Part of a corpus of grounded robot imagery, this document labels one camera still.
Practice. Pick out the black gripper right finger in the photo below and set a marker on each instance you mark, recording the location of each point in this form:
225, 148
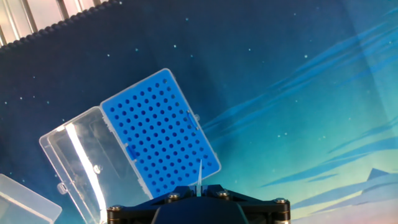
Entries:
267, 214

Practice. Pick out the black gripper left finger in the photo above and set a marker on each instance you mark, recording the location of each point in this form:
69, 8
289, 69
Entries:
133, 214

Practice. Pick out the small clear pipette tip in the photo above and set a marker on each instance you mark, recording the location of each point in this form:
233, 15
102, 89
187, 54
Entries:
199, 177

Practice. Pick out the blue pipette tip rack box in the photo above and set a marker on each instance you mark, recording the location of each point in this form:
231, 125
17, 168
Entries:
155, 130

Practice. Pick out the white pipette tip rack box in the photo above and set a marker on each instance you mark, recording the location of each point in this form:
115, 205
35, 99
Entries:
21, 202

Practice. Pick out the printed forest sunset cloth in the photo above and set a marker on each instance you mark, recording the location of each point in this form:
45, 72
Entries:
280, 93

